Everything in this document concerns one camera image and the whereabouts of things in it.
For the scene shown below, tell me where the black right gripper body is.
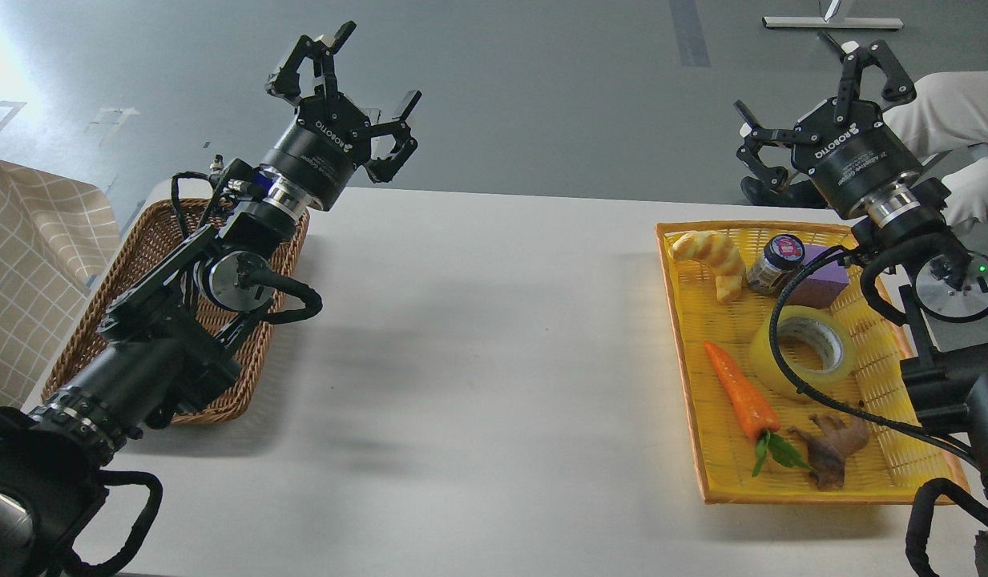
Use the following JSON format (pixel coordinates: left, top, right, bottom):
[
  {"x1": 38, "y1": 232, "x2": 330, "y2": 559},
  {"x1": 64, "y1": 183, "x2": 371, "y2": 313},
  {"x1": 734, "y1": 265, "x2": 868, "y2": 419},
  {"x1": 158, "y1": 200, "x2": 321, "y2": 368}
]
[{"x1": 793, "y1": 98, "x2": 922, "y2": 220}]

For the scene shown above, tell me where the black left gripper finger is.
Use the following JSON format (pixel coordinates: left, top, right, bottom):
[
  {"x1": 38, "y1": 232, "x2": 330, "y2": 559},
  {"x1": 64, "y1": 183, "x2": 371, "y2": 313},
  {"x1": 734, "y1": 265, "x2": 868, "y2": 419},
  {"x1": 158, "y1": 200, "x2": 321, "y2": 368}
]
[
  {"x1": 363, "y1": 89, "x2": 421, "y2": 183},
  {"x1": 266, "y1": 21, "x2": 357, "y2": 118}
]

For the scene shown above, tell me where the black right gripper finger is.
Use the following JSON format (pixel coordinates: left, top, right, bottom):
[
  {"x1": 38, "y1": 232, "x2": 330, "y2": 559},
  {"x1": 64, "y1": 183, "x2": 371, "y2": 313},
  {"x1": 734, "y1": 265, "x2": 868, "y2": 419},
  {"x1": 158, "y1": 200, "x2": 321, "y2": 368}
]
[
  {"x1": 817, "y1": 32, "x2": 917, "y2": 123},
  {"x1": 735, "y1": 100, "x2": 818, "y2": 195}
]

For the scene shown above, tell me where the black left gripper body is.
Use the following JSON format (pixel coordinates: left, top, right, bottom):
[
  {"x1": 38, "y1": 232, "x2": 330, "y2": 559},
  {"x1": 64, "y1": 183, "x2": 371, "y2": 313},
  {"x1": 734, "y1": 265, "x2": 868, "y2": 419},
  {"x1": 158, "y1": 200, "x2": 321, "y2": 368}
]
[{"x1": 260, "y1": 95, "x2": 369, "y2": 211}]

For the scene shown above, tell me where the yellow tape roll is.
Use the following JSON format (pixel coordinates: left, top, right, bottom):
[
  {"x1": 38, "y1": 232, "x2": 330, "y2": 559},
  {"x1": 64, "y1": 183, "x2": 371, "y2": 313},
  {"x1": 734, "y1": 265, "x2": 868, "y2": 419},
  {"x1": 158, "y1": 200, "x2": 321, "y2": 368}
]
[{"x1": 748, "y1": 305, "x2": 857, "y2": 403}]

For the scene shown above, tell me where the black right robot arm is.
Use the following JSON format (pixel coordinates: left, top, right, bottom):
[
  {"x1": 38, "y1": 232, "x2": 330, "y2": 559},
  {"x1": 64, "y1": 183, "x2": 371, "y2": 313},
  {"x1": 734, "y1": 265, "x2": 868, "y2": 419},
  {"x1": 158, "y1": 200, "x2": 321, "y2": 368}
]
[{"x1": 735, "y1": 32, "x2": 988, "y2": 576}]

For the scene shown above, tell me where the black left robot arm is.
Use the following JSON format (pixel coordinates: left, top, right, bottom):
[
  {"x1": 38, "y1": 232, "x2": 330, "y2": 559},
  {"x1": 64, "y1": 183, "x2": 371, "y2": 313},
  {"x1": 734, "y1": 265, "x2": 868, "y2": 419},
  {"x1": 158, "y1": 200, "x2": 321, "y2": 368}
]
[{"x1": 0, "y1": 21, "x2": 421, "y2": 576}]

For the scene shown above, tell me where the black shoe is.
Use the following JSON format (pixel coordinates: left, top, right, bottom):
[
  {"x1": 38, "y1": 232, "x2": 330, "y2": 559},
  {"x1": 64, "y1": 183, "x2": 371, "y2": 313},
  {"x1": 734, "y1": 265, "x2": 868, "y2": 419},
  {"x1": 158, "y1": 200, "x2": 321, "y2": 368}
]
[{"x1": 740, "y1": 176, "x2": 829, "y2": 209}]

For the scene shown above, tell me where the person in white clothing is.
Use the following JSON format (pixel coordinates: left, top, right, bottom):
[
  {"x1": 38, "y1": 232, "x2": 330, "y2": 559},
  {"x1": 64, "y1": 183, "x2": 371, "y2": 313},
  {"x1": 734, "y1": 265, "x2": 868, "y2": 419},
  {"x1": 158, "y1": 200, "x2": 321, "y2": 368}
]
[{"x1": 883, "y1": 71, "x2": 988, "y2": 232}]

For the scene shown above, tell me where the small dark glass jar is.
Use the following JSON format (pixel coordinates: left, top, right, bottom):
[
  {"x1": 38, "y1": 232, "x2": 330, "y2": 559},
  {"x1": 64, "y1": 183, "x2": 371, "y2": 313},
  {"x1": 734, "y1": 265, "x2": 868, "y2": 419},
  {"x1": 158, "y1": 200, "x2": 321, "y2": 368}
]
[{"x1": 745, "y1": 233, "x2": 806, "y2": 297}]

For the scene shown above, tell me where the toy bread croissant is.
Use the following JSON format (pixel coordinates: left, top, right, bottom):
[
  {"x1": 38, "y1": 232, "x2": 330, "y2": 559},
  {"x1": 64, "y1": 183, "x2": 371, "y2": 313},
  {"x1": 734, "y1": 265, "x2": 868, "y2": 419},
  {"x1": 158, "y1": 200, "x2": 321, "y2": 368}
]
[{"x1": 671, "y1": 231, "x2": 747, "y2": 305}]

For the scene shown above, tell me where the white metal stand base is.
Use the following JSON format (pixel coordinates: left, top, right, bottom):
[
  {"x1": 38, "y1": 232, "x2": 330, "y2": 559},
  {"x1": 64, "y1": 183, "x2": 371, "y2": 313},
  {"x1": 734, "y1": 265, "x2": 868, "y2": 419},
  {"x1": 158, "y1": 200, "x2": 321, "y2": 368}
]
[{"x1": 761, "y1": 1, "x2": 904, "y2": 30}]

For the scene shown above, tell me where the purple foam block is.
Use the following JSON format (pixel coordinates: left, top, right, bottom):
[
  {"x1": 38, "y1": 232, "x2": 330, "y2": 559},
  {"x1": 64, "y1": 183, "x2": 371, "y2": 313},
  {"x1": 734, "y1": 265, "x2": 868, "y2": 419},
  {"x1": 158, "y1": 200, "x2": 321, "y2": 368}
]
[{"x1": 785, "y1": 262, "x2": 849, "y2": 309}]

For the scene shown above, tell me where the brown wicker basket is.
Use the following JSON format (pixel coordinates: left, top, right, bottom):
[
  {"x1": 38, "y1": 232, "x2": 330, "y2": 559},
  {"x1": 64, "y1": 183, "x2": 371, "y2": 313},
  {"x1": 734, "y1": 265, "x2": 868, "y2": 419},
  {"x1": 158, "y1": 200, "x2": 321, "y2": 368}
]
[{"x1": 40, "y1": 198, "x2": 310, "y2": 425}]

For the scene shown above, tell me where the yellow plastic basket tray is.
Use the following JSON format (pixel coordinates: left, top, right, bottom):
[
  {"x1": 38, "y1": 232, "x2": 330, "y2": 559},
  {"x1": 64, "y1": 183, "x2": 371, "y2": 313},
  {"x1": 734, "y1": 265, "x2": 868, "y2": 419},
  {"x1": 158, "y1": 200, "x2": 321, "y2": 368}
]
[{"x1": 657, "y1": 220, "x2": 969, "y2": 505}]

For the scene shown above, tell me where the orange toy carrot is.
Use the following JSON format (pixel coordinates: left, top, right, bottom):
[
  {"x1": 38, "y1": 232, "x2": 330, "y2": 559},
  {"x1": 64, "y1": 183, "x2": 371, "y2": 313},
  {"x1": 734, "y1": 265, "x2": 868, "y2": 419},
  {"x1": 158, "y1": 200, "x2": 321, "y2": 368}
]
[{"x1": 703, "y1": 342, "x2": 812, "y2": 476}]

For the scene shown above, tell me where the beige checkered cloth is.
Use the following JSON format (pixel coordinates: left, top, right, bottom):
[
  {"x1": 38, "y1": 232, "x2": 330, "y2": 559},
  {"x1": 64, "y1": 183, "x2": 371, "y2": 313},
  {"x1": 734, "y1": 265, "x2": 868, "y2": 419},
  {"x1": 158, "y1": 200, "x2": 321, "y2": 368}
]
[{"x1": 0, "y1": 159, "x2": 121, "y2": 408}]

